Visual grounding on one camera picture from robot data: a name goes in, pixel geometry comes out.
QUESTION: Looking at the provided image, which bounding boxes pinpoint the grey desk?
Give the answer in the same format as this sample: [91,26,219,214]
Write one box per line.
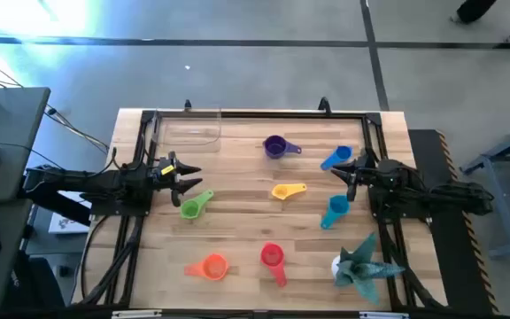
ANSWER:
[0,87,51,204]
[0,198,34,312]

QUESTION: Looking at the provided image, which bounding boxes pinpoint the black floor cable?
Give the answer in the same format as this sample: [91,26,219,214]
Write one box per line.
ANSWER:
[44,104,111,154]

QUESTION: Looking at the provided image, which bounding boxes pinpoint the purple measuring cup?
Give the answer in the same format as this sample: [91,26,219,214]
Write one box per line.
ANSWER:
[262,135,303,160]

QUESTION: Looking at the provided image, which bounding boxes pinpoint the blue metal cart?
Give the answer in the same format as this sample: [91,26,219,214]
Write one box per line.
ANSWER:
[459,115,510,261]

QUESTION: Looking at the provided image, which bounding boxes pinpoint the yellow measuring cup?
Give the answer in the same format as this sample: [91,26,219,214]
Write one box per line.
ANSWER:
[271,183,308,201]

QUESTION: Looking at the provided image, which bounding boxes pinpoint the teal crumpled cloth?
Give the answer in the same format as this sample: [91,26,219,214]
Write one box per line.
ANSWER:
[333,232,406,306]

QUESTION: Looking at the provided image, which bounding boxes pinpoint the white printed sheet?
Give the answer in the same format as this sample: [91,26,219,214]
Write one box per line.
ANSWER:
[48,190,93,235]

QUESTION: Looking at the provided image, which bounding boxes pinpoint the red measuring cup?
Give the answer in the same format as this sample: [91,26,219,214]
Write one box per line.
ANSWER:
[259,241,289,288]

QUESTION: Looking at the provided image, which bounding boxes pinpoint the teal measuring cup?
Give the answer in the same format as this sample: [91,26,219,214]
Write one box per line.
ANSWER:
[320,194,351,230]

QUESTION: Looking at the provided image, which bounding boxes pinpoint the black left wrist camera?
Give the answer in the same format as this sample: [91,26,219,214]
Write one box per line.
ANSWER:
[155,161,177,179]

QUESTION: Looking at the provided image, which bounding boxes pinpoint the black hazard-striped mat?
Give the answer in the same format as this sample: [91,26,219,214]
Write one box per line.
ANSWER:
[407,128,500,316]

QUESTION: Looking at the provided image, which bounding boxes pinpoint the clear plastic basket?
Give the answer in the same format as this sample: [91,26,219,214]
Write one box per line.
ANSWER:
[151,105,223,150]

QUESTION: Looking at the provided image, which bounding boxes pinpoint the orange measuring cup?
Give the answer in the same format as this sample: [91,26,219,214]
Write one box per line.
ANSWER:
[183,253,230,282]

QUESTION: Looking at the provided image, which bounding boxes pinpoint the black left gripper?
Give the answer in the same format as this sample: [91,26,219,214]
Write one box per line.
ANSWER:
[148,151,205,208]

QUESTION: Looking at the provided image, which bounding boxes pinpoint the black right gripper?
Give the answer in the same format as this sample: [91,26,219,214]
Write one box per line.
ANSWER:
[329,149,381,203]

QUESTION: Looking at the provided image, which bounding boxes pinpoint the silver table bracket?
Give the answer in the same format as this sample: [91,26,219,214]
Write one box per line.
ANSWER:
[359,310,409,319]
[112,309,164,319]

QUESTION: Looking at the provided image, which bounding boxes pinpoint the dark blue measuring cup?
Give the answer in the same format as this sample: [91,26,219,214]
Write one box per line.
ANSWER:
[320,144,354,172]

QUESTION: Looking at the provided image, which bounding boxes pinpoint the green measuring cup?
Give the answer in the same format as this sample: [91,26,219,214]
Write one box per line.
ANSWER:
[180,189,215,221]

